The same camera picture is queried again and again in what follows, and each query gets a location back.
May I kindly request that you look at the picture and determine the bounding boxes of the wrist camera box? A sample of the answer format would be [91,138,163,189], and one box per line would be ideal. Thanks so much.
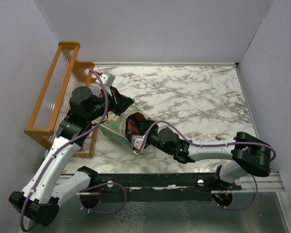
[99,72,115,91]
[131,135,146,155]

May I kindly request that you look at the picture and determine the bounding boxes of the purple snack packet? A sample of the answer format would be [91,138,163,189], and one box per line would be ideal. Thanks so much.
[126,130,138,142]

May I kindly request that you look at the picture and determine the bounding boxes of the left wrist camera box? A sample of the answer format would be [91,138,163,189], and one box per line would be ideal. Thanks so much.
[99,72,115,91]

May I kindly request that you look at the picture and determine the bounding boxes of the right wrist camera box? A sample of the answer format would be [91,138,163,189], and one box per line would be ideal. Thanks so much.
[131,135,146,155]

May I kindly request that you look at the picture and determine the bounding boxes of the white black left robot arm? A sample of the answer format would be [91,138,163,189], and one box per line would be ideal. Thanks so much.
[9,86,134,227]

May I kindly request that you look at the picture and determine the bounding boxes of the red snack packet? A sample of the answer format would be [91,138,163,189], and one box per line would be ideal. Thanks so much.
[127,113,145,133]

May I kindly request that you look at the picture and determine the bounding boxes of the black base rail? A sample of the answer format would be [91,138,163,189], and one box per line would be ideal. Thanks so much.
[80,173,241,208]

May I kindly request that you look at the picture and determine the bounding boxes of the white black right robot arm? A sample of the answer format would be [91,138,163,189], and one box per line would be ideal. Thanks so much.
[131,120,276,190]

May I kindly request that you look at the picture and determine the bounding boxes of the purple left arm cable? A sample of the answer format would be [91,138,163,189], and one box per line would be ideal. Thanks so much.
[19,68,127,232]

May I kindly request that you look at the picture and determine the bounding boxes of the green illustrated paper bag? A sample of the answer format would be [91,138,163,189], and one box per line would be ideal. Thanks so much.
[98,103,150,147]

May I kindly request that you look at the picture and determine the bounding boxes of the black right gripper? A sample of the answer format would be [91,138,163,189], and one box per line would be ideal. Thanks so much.
[138,118,173,155]

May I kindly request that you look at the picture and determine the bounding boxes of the wooden acrylic display rack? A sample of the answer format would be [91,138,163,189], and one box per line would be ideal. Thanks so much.
[24,41,96,150]

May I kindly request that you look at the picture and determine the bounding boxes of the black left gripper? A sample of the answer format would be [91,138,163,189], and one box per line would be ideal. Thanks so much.
[86,85,135,122]

